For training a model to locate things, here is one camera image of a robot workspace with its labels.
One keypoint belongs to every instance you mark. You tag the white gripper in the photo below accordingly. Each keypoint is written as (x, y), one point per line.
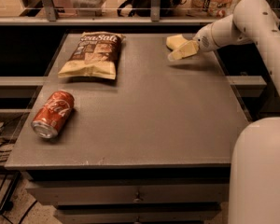
(203, 41)

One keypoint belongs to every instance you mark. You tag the yellow sponge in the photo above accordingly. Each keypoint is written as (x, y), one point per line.
(174, 42)

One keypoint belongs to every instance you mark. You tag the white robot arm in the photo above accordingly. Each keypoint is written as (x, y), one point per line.
(254, 195)

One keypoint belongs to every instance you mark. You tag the red coke can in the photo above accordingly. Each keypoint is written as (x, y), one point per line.
(52, 116)

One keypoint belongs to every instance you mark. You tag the black bag background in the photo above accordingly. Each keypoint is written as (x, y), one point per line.
(143, 8)

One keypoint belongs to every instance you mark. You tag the sea salt chips bag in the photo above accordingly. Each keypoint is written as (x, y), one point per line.
(95, 56)

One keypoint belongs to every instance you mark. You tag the clear plastic container background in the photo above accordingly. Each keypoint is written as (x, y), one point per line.
(90, 8)

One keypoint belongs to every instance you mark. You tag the grey cabinet upper drawer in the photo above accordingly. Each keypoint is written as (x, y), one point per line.
(118, 192)

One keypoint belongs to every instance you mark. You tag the grey cabinet drawer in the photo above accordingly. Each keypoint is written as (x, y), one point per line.
(118, 192)
(138, 214)

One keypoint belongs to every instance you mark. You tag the grey cabinet lower drawer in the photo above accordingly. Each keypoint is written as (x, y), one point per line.
(138, 214)

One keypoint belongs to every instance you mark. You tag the metal shelf rail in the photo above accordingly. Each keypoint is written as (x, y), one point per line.
(53, 19)

